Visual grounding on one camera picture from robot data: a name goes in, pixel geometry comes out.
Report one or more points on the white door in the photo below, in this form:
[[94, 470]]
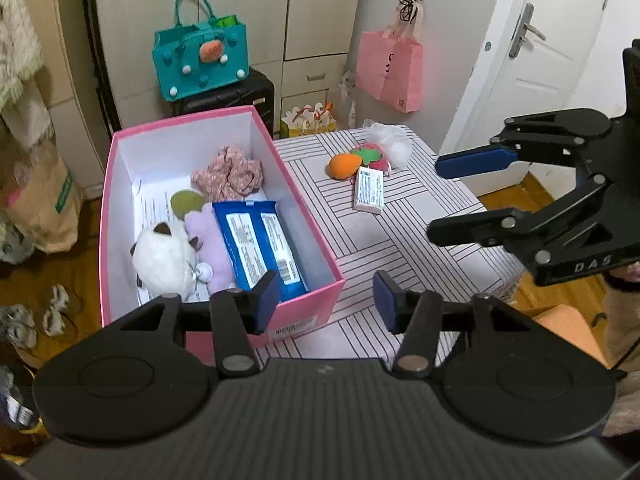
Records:
[[550, 35]]

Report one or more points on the striped tablecloth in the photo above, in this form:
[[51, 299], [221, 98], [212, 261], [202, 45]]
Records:
[[400, 230]]

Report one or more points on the purple plush toy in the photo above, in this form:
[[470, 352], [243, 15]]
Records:
[[210, 245]]

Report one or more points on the orange plush fruit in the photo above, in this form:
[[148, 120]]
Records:
[[342, 166]]

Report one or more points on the white printed plastic bag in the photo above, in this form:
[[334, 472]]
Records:
[[347, 87]]

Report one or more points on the white tissue packet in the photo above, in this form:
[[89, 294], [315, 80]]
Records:
[[369, 192]]

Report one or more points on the cream fleece garment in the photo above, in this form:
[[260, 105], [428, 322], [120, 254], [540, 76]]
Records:
[[15, 35]]

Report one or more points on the pink strawberry plush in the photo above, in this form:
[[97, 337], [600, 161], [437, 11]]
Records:
[[377, 157]]

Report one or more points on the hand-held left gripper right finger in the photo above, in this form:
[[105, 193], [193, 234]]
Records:
[[387, 302]]

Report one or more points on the crumpled clear plastic bag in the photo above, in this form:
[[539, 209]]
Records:
[[30, 172]]

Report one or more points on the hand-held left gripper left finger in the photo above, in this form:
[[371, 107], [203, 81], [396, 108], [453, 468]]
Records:
[[267, 300]]

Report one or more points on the pink cardboard box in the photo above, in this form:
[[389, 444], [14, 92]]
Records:
[[320, 300]]

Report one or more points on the beige wardrobe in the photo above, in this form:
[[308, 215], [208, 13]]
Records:
[[310, 10]]

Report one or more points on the blue wet wipes packet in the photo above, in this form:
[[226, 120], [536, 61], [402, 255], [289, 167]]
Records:
[[250, 245]]

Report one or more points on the brown paper bag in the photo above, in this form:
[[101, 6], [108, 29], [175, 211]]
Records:
[[45, 205]]

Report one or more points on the white plastic bag with cotton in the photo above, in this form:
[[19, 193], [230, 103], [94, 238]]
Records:
[[395, 142]]

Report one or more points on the colourful small gift bag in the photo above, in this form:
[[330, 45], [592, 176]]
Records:
[[307, 122]]

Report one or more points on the orange cardboard box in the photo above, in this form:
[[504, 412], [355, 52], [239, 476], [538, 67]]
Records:
[[565, 325]]

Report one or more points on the white plush cat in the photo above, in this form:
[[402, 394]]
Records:
[[160, 260]]

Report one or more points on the green round sponge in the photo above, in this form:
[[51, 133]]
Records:
[[186, 202]]

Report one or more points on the pink floral scrunchie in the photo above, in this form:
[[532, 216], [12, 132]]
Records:
[[230, 172]]

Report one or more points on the pink shopping bag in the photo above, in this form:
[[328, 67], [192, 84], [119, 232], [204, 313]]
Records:
[[390, 70]]

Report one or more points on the teal felt handbag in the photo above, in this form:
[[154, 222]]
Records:
[[200, 75]]

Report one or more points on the black suitcase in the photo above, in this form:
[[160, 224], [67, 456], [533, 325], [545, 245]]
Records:
[[240, 92]]

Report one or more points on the person's right forearm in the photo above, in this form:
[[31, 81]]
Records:
[[625, 320]]

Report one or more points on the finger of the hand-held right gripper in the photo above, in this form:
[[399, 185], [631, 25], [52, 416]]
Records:
[[470, 162], [470, 230]]

